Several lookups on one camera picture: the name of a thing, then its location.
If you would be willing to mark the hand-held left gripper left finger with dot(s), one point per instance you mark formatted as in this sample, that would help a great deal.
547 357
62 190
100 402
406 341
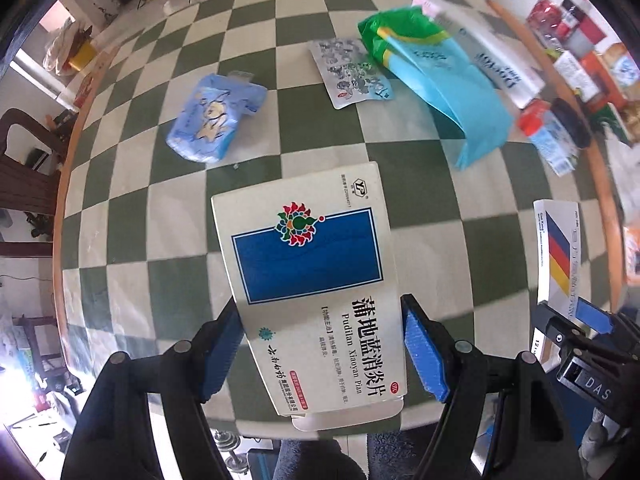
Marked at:
220 355

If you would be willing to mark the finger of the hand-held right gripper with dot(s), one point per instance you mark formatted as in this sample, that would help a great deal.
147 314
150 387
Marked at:
594 316
552 322

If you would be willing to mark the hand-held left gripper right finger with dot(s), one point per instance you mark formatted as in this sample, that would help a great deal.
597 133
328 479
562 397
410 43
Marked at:
422 355

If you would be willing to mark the white box with colour stripes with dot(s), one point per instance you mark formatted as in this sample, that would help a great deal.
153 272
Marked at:
557 250

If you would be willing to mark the white blue medicine box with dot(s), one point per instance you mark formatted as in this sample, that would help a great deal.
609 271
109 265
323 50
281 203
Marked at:
310 260

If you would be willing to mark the small red white carton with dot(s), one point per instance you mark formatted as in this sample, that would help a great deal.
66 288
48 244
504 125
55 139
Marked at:
550 145

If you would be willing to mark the long white toothpaste box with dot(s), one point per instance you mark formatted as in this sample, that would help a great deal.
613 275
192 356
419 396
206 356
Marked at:
500 70

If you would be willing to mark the green teal plastic bag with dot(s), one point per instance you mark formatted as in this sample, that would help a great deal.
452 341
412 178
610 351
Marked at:
440 85

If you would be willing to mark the metal dumbbell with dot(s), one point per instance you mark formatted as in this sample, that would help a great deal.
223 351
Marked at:
232 452

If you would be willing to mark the green white checkered tablecloth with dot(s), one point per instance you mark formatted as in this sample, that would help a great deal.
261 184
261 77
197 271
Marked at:
150 260

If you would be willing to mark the person's legs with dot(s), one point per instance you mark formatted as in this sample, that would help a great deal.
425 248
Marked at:
320 460

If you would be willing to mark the black round lid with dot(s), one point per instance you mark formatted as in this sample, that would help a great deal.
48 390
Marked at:
572 122

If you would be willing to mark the light blue printed pouch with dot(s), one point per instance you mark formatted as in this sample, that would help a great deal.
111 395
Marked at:
210 120

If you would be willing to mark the dark wooden chair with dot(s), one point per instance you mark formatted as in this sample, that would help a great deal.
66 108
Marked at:
25 175

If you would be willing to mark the pile of assorted packages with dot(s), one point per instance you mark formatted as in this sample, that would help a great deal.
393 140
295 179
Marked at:
585 45

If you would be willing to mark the silver printed sachet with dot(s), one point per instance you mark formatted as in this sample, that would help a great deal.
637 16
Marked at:
345 75

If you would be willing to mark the yellow bag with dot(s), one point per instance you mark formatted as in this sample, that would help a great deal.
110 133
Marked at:
82 55

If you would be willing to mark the white cloth bundle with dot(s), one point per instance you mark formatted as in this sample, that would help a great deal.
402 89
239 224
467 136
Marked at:
57 50

